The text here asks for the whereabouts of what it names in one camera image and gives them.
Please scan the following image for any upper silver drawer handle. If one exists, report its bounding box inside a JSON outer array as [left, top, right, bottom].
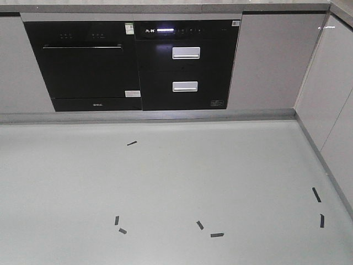
[[172, 47, 201, 60]]

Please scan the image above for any black built-in dishwasher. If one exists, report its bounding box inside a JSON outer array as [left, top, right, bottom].
[[24, 21, 142, 112]]

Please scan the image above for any silver drawer handle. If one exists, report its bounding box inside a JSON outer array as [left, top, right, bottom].
[[172, 81, 198, 93], [172, 47, 201, 60]]

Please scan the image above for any lower silver drawer handle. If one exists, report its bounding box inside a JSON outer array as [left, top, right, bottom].
[[172, 81, 198, 93]]

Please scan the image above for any black disinfection cabinet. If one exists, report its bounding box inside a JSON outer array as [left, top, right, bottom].
[[134, 19, 240, 110]]

